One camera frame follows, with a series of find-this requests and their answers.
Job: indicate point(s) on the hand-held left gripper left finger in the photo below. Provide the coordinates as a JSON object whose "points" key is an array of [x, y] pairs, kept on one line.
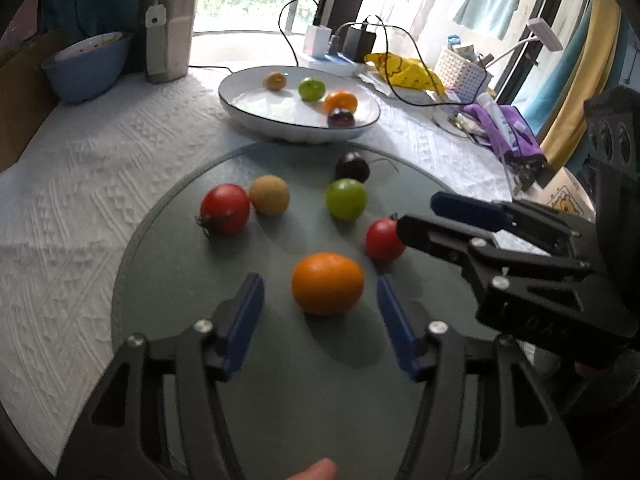
{"points": [[244, 325]]}

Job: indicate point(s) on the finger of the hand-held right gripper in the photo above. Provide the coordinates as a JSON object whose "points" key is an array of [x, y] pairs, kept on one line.
{"points": [[430, 234], [462, 208]]}

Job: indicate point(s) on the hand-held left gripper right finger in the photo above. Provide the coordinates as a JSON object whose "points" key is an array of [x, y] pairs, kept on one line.
{"points": [[397, 330]]}

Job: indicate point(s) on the small red tomato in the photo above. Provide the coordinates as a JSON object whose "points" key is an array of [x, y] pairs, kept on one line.
{"points": [[381, 240]]}

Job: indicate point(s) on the large orange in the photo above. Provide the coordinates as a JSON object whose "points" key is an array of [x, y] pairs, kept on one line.
{"points": [[327, 284]]}

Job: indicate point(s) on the white plate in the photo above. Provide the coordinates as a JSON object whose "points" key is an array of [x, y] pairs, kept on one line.
{"points": [[280, 107]]}

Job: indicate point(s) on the person's left hand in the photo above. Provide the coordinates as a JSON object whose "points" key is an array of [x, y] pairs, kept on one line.
{"points": [[315, 471]]}

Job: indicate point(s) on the grey round mat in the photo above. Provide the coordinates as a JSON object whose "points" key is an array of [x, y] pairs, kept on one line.
{"points": [[280, 385]]}

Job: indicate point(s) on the purple pouch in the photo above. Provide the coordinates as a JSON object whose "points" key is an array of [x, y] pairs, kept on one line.
{"points": [[500, 127]]}

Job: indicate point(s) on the printed yellow box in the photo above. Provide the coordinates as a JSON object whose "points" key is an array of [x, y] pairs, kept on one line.
{"points": [[567, 194]]}

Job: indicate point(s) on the large red tomato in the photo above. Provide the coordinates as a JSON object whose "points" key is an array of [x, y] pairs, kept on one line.
{"points": [[225, 209]]}

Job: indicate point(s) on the white perforated basket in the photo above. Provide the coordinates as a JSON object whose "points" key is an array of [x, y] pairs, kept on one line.
{"points": [[462, 72]]}

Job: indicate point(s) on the small dark purple plum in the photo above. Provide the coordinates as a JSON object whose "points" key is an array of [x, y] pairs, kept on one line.
{"points": [[341, 119]]}

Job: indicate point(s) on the yellow printed bag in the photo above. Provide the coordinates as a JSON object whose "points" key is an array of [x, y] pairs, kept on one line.
{"points": [[405, 72]]}

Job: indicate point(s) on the teal curtain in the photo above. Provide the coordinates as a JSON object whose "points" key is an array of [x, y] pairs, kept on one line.
{"points": [[555, 80]]}

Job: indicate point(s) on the small orange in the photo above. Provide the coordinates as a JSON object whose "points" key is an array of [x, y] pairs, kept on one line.
{"points": [[341, 101]]}

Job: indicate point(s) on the yellow curtain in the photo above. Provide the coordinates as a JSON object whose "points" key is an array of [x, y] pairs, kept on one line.
{"points": [[587, 70]]}

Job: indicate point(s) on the small green tomato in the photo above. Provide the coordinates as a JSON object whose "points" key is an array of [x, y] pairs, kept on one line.
{"points": [[311, 89]]}

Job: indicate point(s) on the white desk lamp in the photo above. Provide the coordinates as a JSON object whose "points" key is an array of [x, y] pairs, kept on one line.
{"points": [[545, 32]]}

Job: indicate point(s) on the white power strip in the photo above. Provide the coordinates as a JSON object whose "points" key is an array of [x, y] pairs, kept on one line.
{"points": [[332, 64]]}

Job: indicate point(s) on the black charger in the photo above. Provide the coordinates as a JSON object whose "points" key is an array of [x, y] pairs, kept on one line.
{"points": [[359, 42]]}

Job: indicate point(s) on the small brown longan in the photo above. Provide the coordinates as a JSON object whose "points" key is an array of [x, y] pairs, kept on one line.
{"points": [[275, 80]]}

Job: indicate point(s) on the white textured tablecloth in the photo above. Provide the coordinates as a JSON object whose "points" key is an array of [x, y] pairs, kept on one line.
{"points": [[90, 170]]}

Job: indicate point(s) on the white charger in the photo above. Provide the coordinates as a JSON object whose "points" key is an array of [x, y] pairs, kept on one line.
{"points": [[317, 40]]}

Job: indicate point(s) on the blue bowl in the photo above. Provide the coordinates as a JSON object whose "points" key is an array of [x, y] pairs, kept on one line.
{"points": [[82, 72]]}

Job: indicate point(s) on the steel tumbler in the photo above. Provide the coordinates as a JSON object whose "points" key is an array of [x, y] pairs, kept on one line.
{"points": [[177, 30]]}

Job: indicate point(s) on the white hang tag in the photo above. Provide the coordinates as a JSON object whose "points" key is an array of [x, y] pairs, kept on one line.
{"points": [[156, 35]]}

